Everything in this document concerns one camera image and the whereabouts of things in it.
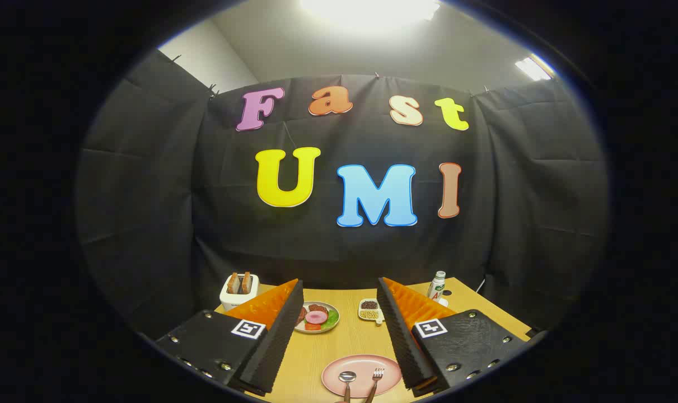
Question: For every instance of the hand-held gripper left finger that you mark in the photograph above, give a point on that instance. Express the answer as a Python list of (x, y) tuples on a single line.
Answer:
[(277, 341)]

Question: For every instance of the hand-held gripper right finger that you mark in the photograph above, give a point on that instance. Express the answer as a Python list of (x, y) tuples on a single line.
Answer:
[(397, 336)]

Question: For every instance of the brown meat patty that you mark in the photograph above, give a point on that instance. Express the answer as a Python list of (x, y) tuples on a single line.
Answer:
[(318, 307), (300, 315)]

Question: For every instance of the white divided bean dish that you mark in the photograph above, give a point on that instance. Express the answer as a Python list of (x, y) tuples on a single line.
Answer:
[(369, 309)]

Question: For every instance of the pink plate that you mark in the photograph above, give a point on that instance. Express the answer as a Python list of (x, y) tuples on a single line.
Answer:
[(366, 366)]

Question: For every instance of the pink ham slice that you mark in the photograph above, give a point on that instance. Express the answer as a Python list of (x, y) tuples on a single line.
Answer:
[(316, 317)]

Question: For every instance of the white food plate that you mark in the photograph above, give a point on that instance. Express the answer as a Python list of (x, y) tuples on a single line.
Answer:
[(326, 329)]

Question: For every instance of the white coaster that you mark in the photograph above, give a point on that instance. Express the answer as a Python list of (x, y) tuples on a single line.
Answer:
[(443, 302)]

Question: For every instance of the green lettuce leaf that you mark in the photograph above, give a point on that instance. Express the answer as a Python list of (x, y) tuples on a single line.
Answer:
[(332, 319)]

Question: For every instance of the white toaster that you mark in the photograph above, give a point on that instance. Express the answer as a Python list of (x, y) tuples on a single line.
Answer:
[(229, 300)]

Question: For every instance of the white drink bottle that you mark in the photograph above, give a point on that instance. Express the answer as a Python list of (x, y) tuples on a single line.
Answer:
[(436, 286)]

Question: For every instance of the toasted bread slice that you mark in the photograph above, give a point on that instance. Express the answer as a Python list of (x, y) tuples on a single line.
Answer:
[(247, 282), (233, 284)]

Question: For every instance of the small ceiling light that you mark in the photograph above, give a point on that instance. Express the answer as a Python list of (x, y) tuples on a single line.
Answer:
[(533, 68)]

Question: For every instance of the large ceiling light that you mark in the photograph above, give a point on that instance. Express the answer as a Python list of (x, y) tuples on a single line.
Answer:
[(369, 10)]

